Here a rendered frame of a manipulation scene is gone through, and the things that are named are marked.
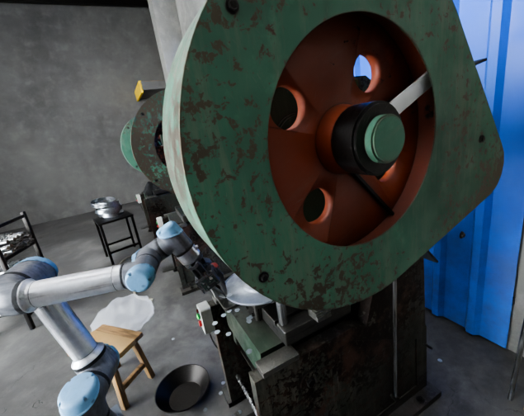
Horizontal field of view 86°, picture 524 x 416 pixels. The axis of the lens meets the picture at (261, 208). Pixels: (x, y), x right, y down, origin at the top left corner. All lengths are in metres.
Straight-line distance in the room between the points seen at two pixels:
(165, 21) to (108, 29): 1.90
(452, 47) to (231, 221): 0.71
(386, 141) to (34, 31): 7.65
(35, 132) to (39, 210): 1.65
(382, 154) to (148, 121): 1.88
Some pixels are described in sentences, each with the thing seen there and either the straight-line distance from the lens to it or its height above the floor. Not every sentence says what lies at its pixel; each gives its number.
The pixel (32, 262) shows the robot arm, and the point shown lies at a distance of 1.19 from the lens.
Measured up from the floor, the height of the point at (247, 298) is 0.78.
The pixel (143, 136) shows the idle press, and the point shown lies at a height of 1.43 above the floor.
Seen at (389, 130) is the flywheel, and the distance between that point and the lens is 0.64.
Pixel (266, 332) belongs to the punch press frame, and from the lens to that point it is 1.16.
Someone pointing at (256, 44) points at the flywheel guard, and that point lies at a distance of 0.55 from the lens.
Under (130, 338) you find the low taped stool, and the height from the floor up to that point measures 0.33.
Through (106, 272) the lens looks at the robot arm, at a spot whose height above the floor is 1.06.
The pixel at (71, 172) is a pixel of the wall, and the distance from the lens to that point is 7.62.
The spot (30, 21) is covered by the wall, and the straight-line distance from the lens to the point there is 8.00.
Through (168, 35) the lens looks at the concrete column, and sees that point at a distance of 6.31.
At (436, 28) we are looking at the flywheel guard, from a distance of 0.89.
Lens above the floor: 1.40
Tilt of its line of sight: 17 degrees down
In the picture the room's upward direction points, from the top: 9 degrees counter-clockwise
